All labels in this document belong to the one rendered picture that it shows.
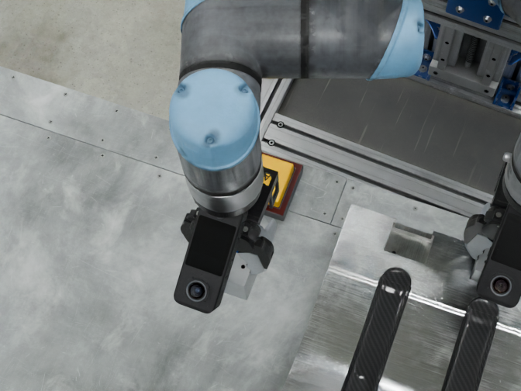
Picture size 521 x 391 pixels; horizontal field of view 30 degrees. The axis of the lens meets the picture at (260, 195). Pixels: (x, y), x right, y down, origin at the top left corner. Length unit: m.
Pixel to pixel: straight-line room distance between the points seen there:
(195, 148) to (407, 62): 0.21
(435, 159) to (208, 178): 1.19
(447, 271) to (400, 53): 0.40
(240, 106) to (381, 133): 1.23
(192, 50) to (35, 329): 0.55
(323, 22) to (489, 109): 1.23
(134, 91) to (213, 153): 1.53
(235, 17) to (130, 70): 1.50
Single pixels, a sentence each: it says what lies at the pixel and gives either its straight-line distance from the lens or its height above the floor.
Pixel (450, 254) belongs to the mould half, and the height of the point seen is 0.89.
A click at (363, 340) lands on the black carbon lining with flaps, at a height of 0.88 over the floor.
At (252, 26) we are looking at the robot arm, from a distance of 0.87.
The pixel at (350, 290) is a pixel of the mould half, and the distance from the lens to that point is 1.18.
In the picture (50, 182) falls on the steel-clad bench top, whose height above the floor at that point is 0.80.
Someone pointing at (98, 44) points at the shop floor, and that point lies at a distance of 2.42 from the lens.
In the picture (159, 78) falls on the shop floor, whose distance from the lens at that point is 2.35.
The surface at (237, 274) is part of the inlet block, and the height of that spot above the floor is 0.96.
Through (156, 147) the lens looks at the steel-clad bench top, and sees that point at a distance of 1.37.
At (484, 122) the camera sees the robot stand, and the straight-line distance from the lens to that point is 2.07.
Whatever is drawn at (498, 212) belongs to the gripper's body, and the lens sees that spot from 1.07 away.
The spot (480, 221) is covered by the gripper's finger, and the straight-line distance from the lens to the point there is 1.09.
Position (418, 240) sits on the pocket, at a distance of 1.24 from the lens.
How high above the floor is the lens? 2.02
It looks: 67 degrees down
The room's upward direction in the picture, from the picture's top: 6 degrees counter-clockwise
